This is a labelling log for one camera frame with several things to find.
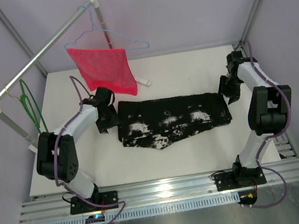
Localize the black white tie-dye trousers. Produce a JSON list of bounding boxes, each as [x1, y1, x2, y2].
[[118, 92, 232, 150]]

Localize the green plastic hanger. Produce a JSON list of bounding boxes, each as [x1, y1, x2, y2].
[[19, 79, 48, 135]]

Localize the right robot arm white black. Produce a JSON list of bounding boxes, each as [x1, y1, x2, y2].
[[218, 51, 292, 187]]

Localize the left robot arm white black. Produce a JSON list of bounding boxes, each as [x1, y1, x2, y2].
[[36, 87, 120, 215]]

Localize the red cloth towel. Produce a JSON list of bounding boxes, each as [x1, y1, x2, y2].
[[67, 48, 138, 96]]

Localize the silver white clothes rack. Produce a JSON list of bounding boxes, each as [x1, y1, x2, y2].
[[0, 0, 161, 169]]

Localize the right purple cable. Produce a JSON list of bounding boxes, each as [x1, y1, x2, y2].
[[223, 35, 299, 210]]

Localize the purple cable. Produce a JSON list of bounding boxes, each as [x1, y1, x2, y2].
[[223, 35, 299, 210], [40, 70, 129, 224]]

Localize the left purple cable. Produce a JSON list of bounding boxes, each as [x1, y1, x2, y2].
[[40, 70, 129, 224]]

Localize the blue wire hanger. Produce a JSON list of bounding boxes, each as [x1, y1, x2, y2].
[[64, 5, 150, 51]]

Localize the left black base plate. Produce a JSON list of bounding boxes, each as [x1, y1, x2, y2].
[[70, 191, 119, 215]]

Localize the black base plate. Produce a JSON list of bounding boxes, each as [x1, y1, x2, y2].
[[214, 167, 267, 192], [70, 191, 119, 215]]

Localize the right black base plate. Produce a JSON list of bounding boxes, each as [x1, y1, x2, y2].
[[214, 167, 267, 192]]

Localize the aluminium side rail frame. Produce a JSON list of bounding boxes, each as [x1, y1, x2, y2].
[[231, 33, 299, 176]]

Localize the aluminium front rail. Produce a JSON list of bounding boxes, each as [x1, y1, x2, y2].
[[19, 158, 299, 224]]

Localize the perforated cable duct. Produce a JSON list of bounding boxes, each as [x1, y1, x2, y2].
[[36, 192, 240, 224]]

